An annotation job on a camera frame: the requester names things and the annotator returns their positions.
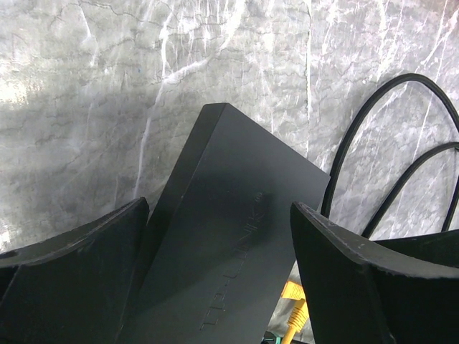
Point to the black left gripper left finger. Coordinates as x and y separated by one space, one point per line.
75 287

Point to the black network switch box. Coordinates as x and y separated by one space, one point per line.
223 222

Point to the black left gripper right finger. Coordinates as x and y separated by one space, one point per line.
386 291

